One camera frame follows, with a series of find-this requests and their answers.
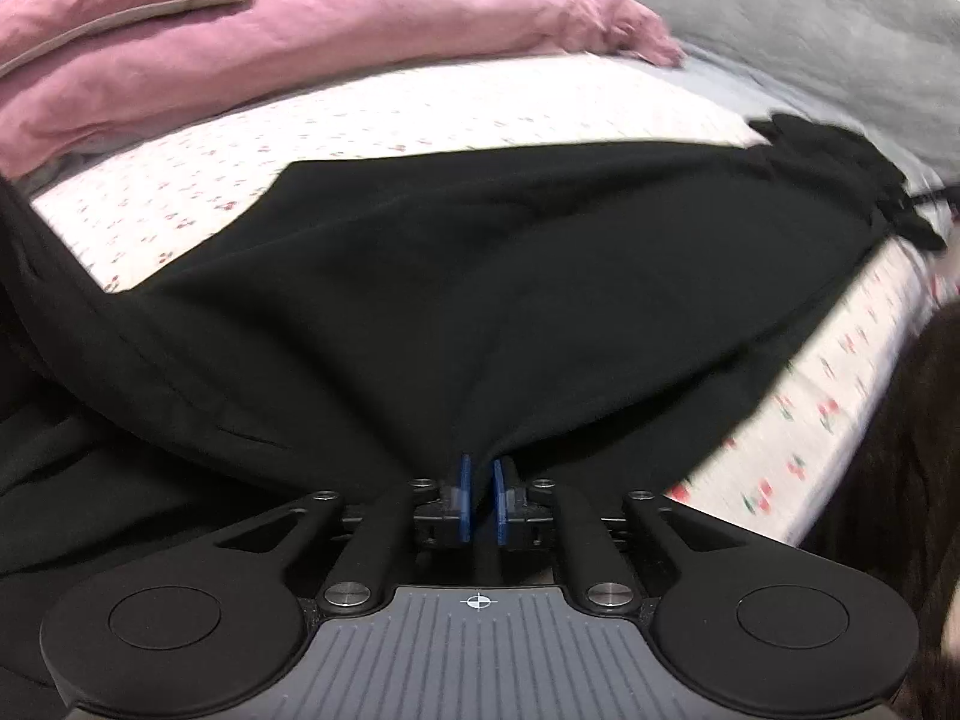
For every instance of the grey pillow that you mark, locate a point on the grey pillow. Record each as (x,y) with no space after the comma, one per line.
(787,7)

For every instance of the cherry print bed sheet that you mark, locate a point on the cherry print bed sheet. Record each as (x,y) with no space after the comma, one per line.
(465,109)

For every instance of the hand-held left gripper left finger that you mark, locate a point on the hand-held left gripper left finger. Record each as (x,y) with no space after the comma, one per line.
(464,499)

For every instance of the black pants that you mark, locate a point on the black pants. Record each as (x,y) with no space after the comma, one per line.
(450,277)

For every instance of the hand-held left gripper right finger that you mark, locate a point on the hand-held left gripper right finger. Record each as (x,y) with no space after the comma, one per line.
(499,501)

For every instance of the pink duvet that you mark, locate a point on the pink duvet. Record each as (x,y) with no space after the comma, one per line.
(337,22)

